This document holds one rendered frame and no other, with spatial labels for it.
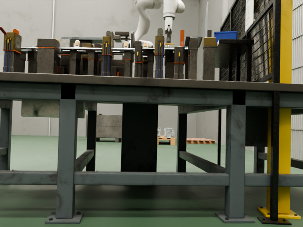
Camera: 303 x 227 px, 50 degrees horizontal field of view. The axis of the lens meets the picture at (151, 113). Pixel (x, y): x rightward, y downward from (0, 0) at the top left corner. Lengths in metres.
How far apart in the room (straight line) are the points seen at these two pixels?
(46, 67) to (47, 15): 9.46
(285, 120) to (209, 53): 0.68
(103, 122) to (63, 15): 4.74
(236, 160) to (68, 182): 0.84
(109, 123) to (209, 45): 6.06
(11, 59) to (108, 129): 5.89
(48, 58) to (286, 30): 1.48
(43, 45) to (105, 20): 9.18
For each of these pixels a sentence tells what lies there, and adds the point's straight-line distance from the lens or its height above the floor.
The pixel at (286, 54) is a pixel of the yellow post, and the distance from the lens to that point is 1.95.
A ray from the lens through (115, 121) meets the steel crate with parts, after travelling 8.06.
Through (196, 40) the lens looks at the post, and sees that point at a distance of 2.00.
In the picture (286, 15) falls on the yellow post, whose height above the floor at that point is 1.09.
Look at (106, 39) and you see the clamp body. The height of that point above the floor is 1.02.
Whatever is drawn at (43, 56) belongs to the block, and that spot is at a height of 0.91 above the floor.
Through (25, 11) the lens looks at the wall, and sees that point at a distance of 11.94.
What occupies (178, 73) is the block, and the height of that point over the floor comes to 0.80.
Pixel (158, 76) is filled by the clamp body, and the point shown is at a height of 0.78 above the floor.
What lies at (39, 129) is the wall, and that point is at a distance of 11.25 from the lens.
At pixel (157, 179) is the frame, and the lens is 1.66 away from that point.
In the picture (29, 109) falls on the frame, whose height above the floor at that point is 0.54.
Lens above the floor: 0.48
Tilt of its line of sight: 2 degrees up
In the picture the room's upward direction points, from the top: 2 degrees clockwise
